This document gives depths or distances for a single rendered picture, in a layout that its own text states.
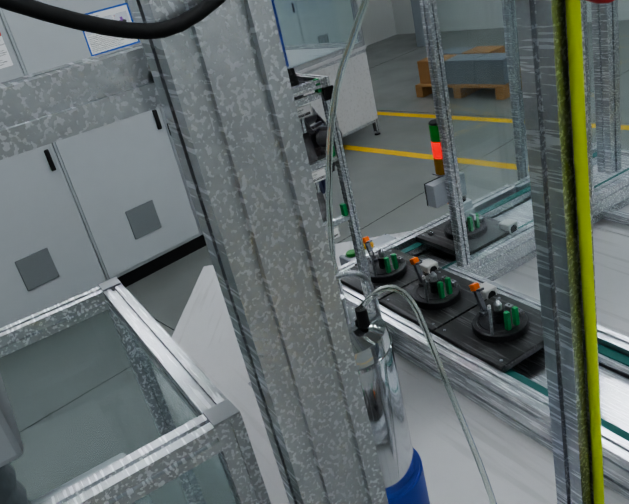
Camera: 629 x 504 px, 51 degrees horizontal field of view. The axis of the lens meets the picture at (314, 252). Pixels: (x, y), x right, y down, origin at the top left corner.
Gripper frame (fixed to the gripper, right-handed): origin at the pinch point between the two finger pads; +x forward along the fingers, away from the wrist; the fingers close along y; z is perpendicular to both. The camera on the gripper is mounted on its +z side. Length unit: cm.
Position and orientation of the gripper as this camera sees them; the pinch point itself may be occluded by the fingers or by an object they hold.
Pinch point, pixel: (320, 183)
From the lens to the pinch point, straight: 213.0
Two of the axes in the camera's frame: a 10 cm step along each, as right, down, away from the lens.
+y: 8.3, -4.0, 3.9
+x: 2.3, 8.8, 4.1
